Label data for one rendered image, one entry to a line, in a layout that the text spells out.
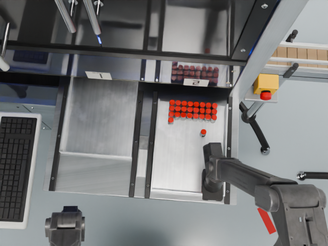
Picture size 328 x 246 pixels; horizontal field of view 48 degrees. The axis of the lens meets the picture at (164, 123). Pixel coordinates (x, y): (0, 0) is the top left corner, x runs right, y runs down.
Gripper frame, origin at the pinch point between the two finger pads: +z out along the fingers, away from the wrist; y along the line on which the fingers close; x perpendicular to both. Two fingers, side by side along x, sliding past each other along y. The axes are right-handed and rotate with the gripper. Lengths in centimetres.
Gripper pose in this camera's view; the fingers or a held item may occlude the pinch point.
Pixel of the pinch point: (209, 192)
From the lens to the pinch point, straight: 130.3
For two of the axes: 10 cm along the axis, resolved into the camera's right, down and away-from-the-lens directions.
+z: 0.0, 4.5, 8.9
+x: -10.0, -0.6, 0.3
